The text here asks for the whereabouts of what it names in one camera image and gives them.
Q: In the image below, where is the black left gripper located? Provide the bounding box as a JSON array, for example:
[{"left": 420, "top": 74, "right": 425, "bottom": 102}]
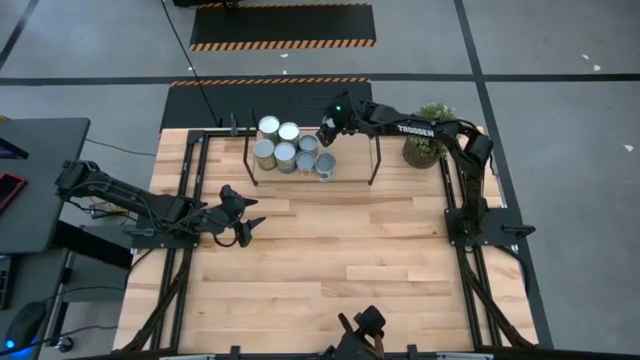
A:
[{"left": 202, "top": 183, "right": 267, "bottom": 249}]

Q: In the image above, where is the small tomato can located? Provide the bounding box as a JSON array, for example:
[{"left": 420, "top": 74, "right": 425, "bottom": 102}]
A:
[{"left": 298, "top": 134, "right": 320, "bottom": 155}]

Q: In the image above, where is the white vegetables can with carrot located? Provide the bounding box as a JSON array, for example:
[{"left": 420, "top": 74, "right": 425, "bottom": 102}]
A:
[{"left": 314, "top": 152, "right": 338, "bottom": 183}]

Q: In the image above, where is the tall peaches can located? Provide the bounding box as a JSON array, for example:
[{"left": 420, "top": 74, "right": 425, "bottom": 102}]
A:
[{"left": 277, "top": 121, "right": 301, "bottom": 146}]

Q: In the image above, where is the small green peas can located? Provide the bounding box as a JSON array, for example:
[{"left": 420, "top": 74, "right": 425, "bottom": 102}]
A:
[{"left": 294, "top": 150, "right": 317, "bottom": 176}]

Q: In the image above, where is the tall green oranges can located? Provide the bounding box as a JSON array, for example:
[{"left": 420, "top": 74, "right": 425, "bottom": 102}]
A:
[{"left": 252, "top": 138, "right": 277, "bottom": 172}]

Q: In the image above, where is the tall tin can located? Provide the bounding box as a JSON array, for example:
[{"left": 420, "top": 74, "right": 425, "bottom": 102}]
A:
[{"left": 257, "top": 115, "right": 281, "bottom": 141}]

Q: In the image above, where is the potted plant in ribbed pot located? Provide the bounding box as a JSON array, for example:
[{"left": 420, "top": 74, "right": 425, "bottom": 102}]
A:
[{"left": 402, "top": 102, "right": 459, "bottom": 170}]

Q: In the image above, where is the black hazard-striped floor mat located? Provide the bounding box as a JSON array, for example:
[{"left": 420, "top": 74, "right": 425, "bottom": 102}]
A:
[
  {"left": 159, "top": 77, "right": 375, "bottom": 131},
  {"left": 188, "top": 2, "right": 378, "bottom": 52}
]

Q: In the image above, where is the black power adapter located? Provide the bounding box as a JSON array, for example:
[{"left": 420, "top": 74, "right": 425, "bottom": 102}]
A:
[{"left": 89, "top": 202, "right": 126, "bottom": 220}]

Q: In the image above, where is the black desk foot bar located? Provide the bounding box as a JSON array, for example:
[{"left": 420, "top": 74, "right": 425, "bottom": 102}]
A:
[{"left": 52, "top": 219, "right": 135, "bottom": 271}]

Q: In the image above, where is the grey desk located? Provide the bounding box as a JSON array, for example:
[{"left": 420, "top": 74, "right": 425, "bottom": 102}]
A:
[{"left": 0, "top": 117, "right": 91, "bottom": 255}]

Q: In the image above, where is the red-edged black device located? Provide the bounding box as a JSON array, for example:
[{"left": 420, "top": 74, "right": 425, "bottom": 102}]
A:
[{"left": 0, "top": 172, "right": 29, "bottom": 214}]

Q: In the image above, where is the dark flat device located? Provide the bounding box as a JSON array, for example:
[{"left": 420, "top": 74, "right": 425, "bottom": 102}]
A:
[{"left": 0, "top": 137, "right": 30, "bottom": 161}]

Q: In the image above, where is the black computer mouse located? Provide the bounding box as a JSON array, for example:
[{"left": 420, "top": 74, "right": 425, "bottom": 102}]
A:
[{"left": 3, "top": 299, "right": 49, "bottom": 351}]

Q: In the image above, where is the black wire shelf rack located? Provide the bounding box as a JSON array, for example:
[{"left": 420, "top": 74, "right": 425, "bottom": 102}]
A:
[{"left": 242, "top": 104, "right": 383, "bottom": 187}]

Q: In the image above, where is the black aluminium table frame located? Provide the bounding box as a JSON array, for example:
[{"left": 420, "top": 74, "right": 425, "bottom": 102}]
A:
[{"left": 119, "top": 127, "right": 539, "bottom": 360}]

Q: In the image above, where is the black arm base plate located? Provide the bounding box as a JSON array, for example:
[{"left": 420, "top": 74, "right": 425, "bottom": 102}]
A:
[
  {"left": 130, "top": 224, "right": 201, "bottom": 250},
  {"left": 444, "top": 207, "right": 536, "bottom": 247}
]

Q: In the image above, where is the black object with handle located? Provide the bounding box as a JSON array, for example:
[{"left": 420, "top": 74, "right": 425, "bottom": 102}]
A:
[{"left": 323, "top": 304, "right": 387, "bottom": 360}]

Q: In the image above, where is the black floor cable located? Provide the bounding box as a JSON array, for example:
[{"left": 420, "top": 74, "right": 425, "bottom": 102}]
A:
[{"left": 159, "top": 0, "right": 224, "bottom": 127}]

